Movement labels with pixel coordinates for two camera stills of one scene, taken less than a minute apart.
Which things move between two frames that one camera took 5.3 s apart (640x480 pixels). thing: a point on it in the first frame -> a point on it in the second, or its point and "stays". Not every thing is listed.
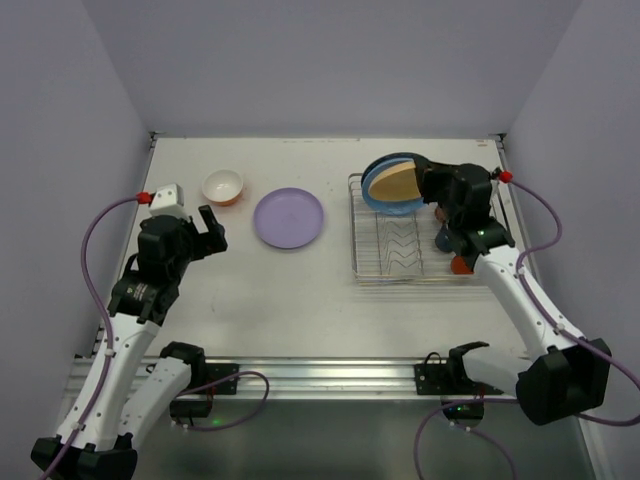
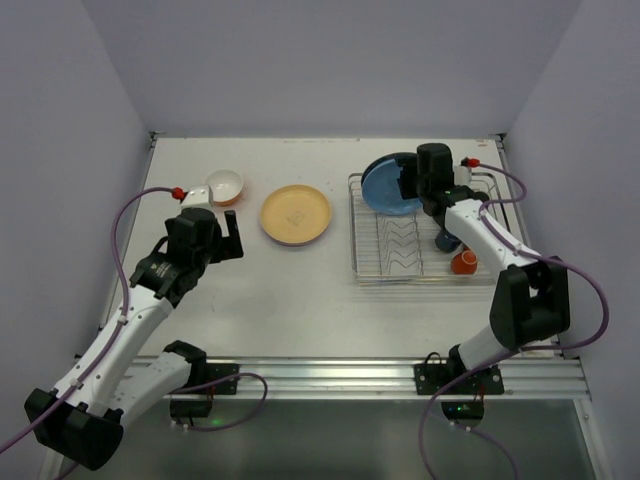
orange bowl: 222,187 stays
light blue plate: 391,207 stays
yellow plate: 396,182 -> 295,215
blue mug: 445,240 stays
